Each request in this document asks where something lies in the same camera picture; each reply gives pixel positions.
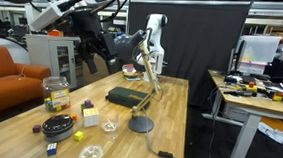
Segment black curtain screen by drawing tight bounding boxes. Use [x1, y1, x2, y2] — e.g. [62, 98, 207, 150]
[121, 0, 255, 112]

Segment clear drinking glass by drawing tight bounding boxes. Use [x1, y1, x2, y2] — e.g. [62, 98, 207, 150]
[99, 109, 121, 142]

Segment flat colourful tray stack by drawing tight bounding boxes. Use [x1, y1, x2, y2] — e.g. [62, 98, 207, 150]
[122, 73, 143, 83]

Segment colourful small toy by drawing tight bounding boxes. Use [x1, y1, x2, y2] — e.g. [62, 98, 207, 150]
[271, 92, 283, 103]

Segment yellow wooden block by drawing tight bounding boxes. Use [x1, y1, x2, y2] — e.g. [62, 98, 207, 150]
[73, 130, 86, 143]

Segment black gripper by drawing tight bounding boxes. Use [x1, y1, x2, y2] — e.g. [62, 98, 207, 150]
[65, 8, 124, 76]

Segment orange sofa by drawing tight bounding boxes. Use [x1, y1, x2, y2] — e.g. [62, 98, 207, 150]
[0, 45, 53, 124]

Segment big white Rubik's cube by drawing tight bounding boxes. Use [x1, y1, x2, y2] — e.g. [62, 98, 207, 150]
[81, 106, 100, 129]

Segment black handheld tool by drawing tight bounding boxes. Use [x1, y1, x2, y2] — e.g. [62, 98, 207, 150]
[223, 89, 259, 99]

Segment wooden side desk white legs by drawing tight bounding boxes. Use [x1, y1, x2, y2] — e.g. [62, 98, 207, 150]
[198, 68, 283, 158]

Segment pale grey rounded furniture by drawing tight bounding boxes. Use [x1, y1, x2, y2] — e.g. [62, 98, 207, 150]
[0, 37, 32, 65]

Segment wooden desk lamp grey shade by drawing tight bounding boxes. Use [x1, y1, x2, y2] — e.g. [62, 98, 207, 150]
[107, 27, 169, 135]

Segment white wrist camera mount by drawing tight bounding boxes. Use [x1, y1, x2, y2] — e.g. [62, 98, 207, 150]
[29, 0, 77, 35]

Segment white papers under desk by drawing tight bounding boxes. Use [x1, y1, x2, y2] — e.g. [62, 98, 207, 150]
[256, 120, 283, 147]

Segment dark purple wooden block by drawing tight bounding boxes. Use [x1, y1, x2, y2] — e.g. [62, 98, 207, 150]
[31, 124, 42, 134]

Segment lamp cable with switch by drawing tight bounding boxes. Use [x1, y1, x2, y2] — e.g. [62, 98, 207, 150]
[141, 127, 192, 158]

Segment dark green flat case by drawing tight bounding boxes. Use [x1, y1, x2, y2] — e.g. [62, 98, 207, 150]
[104, 86, 153, 111]

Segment computer monitor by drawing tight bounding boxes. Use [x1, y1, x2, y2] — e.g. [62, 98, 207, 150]
[227, 32, 283, 79]

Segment brown cardboard box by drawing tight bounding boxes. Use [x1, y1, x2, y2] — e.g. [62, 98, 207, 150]
[80, 53, 115, 88]

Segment small black box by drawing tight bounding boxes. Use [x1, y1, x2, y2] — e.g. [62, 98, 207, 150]
[223, 74, 239, 85]

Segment small Rubik's cube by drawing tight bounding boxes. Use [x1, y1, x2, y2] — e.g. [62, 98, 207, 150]
[46, 142, 59, 157]

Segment grey pot with black lid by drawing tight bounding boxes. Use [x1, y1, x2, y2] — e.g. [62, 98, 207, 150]
[40, 112, 76, 144]

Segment clear jar of coloured blocks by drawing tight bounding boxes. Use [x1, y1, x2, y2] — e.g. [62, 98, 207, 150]
[39, 74, 73, 114]

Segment red cup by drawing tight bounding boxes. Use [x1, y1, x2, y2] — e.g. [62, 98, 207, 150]
[125, 63, 136, 73]

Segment clear glass dish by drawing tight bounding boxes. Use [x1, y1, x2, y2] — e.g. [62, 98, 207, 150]
[78, 143, 105, 158]

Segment orange box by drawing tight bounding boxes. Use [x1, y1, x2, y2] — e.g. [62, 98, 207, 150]
[47, 28, 65, 38]

